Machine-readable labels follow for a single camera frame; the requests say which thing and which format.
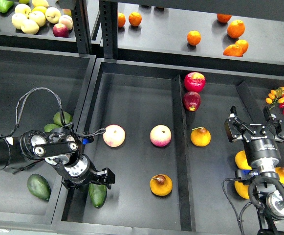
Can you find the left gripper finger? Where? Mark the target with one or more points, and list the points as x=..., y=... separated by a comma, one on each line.
x=68, y=184
x=104, y=177

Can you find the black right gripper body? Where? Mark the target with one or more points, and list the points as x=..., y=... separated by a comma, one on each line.
x=261, y=149

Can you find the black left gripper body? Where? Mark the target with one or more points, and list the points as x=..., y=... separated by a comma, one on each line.
x=83, y=171

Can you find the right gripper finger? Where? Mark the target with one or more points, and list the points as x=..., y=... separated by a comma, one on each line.
x=235, y=128
x=272, y=121

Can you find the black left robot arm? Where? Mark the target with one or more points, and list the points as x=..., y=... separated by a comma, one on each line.
x=61, y=147

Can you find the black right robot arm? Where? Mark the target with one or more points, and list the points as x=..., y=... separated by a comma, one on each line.
x=265, y=190

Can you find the yellow pear under gripper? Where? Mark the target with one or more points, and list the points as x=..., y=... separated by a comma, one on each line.
x=241, y=161

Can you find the dark green avocado bottom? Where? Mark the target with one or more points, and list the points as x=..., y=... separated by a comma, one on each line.
x=39, y=186

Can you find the yellow pear upper right compartment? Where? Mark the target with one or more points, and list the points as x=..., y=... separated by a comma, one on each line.
x=200, y=136

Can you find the green avocado top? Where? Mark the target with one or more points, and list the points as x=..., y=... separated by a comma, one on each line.
x=57, y=119

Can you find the pale yellow pear front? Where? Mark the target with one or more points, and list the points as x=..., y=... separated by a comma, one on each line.
x=29, y=27

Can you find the pale yellow pear middle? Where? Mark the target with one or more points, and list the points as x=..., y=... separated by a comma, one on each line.
x=38, y=17

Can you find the cherry tomato bunch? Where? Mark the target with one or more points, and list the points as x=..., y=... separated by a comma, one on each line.
x=276, y=98

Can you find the pink apple left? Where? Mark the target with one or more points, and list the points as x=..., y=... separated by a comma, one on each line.
x=114, y=135

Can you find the pink apple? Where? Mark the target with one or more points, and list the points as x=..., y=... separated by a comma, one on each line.
x=114, y=135
x=160, y=135

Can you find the dark red apple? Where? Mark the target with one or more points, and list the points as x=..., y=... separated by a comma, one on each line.
x=191, y=101

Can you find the black tray divider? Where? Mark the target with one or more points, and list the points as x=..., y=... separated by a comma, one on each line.
x=187, y=218

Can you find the bright red apple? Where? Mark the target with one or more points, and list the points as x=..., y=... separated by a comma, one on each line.
x=194, y=82

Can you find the pink apple right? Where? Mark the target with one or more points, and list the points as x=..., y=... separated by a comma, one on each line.
x=160, y=135

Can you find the black middle tray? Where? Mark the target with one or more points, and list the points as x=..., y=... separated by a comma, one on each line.
x=138, y=97

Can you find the black tray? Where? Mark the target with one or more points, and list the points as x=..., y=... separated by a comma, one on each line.
x=61, y=73
x=138, y=97

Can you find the orange front right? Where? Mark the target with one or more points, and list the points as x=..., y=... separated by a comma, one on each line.
x=233, y=50

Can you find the orange right small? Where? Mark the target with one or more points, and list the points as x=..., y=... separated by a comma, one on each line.
x=243, y=44

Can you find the black left tray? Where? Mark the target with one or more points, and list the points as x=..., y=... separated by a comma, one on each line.
x=61, y=73

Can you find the large orange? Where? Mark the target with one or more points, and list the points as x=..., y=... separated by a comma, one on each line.
x=236, y=29

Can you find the orange middle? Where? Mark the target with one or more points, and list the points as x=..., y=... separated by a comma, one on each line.
x=193, y=38

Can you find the orange top right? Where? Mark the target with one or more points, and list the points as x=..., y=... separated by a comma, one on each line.
x=223, y=18

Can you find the red apple on shelf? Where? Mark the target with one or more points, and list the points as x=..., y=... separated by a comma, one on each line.
x=60, y=30

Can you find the peach on shelf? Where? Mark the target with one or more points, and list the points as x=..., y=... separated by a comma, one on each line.
x=67, y=21

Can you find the orange far left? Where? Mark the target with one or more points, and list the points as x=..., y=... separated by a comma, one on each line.
x=121, y=19

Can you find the black shelf post left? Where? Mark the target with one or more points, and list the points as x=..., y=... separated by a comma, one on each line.
x=80, y=23

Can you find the black shelf post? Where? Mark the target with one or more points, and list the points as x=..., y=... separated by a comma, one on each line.
x=80, y=23
x=109, y=27

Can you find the black shelf post right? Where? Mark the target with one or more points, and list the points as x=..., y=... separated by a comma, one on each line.
x=109, y=27

